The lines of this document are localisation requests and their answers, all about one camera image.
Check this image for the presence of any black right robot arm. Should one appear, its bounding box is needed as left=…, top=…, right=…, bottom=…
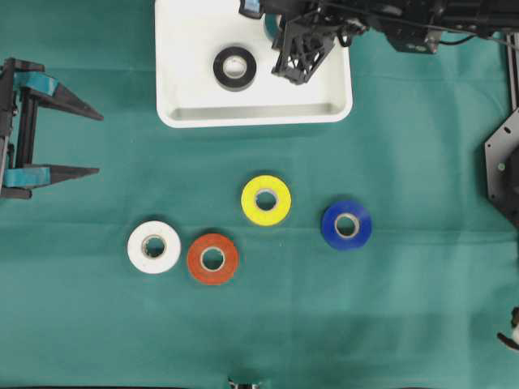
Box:
left=260, top=1, right=518, bottom=85

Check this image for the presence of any blue tape roll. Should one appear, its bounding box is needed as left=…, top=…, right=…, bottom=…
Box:
left=320, top=200, right=372, bottom=250

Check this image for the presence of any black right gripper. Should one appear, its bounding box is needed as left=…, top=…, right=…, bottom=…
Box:
left=270, top=1, right=357, bottom=85

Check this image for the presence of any white tape roll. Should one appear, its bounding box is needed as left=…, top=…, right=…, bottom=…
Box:
left=127, top=220, right=182, bottom=275

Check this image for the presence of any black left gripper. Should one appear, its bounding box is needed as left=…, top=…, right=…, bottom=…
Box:
left=1, top=58, right=104, bottom=199

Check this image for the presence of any red tape roll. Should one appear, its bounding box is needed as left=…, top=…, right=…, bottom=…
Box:
left=187, top=233, right=240, bottom=286

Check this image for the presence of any green tape roll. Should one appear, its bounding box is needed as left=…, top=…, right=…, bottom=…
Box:
left=264, top=14, right=281, bottom=41

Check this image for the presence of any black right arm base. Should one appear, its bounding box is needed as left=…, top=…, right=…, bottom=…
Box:
left=483, top=109, right=518, bottom=229

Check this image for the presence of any black aluminium frame rail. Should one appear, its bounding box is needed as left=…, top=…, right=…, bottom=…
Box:
left=506, top=32, right=518, bottom=112

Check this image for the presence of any white plastic case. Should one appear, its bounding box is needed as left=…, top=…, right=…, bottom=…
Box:
left=155, top=1, right=354, bottom=128

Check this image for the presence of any yellow tape roll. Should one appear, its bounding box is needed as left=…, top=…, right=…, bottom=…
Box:
left=241, top=175, right=292, bottom=227

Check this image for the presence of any black tape roll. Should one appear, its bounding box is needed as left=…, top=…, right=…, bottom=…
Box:
left=212, top=46, right=256, bottom=92

